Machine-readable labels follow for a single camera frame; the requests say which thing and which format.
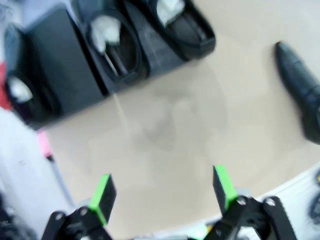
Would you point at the black leather shoe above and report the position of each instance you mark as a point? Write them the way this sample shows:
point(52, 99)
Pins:
point(135, 50)
point(195, 37)
point(42, 100)
point(300, 87)

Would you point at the red fabric item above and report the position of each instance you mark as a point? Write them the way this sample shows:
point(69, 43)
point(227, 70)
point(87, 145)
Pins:
point(3, 82)

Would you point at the white paper shoe stuffing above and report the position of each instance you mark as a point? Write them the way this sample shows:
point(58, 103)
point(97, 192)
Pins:
point(170, 11)
point(105, 32)
point(20, 88)

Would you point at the aluminium table frame rail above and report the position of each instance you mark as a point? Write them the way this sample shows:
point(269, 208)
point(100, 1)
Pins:
point(295, 190)

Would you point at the pink plastic item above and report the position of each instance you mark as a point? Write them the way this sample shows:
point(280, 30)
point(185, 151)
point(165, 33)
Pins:
point(44, 145)

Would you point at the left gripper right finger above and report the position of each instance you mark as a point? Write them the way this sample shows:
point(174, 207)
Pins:
point(225, 190)

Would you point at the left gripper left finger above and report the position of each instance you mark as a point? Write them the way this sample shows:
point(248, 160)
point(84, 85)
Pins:
point(100, 200)

